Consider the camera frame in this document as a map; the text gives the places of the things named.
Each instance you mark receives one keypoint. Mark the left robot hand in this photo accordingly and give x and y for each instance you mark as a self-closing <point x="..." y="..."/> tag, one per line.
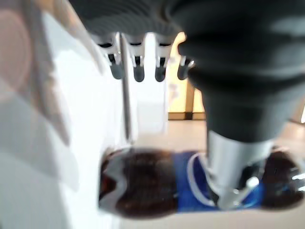
<point x="238" y="71"/>

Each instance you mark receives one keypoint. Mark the white refrigerator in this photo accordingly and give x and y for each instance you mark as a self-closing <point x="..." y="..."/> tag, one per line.
<point x="78" y="100"/>

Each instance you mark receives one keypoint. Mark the cola bottle with blue label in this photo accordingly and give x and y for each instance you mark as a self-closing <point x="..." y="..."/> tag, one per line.
<point x="143" y="183"/>

